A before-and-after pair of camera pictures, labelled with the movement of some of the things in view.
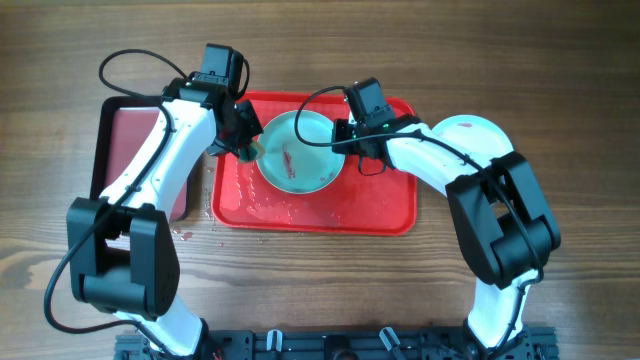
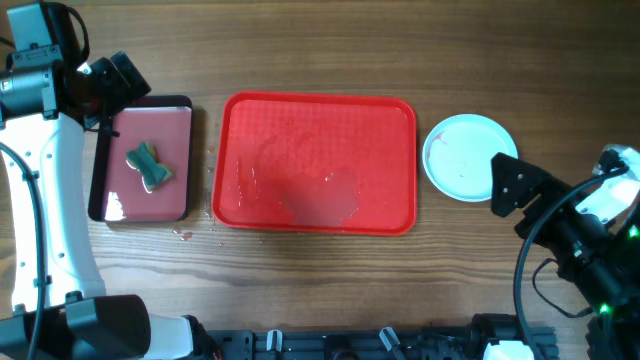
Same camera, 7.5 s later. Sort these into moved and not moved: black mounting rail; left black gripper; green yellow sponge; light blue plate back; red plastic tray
Moved: light blue plate back; left black gripper; green yellow sponge
Not moved: red plastic tray; black mounting rail
